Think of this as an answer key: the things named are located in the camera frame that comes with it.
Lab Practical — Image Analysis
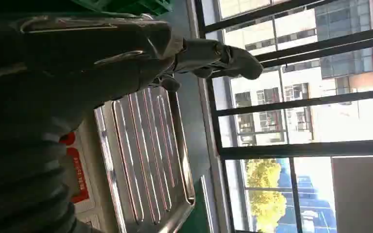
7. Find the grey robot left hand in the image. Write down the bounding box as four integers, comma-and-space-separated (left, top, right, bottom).
0, 13, 264, 137

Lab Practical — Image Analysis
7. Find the green plastic crate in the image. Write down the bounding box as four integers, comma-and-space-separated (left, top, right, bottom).
70, 0, 174, 17

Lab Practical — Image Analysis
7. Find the ribbed steel tray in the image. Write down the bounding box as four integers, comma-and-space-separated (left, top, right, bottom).
94, 86, 196, 233

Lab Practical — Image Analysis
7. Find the white placard with red print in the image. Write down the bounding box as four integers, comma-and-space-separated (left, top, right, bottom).
58, 121, 118, 233

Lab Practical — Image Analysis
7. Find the ribbed grey left arm sleeve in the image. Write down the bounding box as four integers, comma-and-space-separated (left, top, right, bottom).
0, 127, 92, 233

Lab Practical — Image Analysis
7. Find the green mat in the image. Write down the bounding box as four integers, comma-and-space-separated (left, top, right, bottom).
178, 180, 211, 233

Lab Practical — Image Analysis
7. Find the yellow-leaved tree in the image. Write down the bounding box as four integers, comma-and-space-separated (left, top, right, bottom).
245, 158, 288, 233

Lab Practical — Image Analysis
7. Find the grey flat panel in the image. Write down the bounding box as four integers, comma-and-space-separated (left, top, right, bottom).
330, 155, 373, 233

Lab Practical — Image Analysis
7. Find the black window frame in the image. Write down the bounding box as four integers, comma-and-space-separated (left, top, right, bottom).
194, 0, 373, 233

